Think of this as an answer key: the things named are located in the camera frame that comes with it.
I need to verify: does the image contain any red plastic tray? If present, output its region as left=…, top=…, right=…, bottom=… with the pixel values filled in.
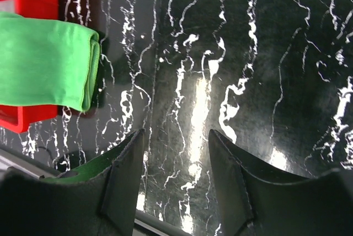
left=1, top=0, right=58, bottom=133

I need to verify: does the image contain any green towel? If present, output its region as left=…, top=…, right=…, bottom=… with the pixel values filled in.
left=1, top=12, right=101, bottom=112

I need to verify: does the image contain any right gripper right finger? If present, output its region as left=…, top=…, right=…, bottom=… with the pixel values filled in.
left=208, top=130, right=352, bottom=235

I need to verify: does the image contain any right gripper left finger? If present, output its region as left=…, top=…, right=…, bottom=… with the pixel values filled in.
left=1, top=129, right=145, bottom=235

